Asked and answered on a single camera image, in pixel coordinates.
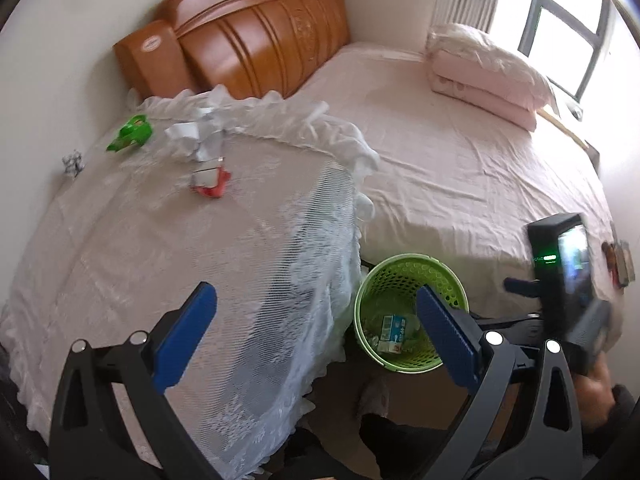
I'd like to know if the blue white milk carton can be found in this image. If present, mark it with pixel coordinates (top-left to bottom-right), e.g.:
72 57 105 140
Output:
375 314 409 354

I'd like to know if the green wrapper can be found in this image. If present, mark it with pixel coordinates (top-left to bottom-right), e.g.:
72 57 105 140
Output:
106 115 153 152

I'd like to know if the window frame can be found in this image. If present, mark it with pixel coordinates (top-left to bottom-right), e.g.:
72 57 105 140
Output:
518 0 612 102

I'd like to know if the pink bed sheet mattress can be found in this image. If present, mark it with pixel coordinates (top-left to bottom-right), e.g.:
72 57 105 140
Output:
299 44 624 318

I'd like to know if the folded pink quilt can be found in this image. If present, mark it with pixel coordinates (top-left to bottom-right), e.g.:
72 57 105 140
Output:
425 24 559 132

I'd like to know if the crumpled silver foil ball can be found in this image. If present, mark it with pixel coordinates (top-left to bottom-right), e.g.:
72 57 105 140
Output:
62 150 85 178

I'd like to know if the red white small wrapper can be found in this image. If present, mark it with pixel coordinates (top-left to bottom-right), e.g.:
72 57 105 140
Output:
190 157 231 198

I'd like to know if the person's right hand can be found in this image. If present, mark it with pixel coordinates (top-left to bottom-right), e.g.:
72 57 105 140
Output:
572 352 615 431

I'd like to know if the crumpled white paper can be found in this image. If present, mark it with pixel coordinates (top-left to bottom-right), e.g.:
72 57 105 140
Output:
165 108 226 162

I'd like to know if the white lace table cover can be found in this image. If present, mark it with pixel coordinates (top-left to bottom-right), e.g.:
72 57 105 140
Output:
1 87 380 479

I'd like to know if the wooden headboard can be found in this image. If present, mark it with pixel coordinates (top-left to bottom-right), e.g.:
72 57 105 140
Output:
114 0 350 99

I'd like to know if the green mesh trash basket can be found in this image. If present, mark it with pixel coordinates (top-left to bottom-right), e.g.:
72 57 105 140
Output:
354 254 469 375

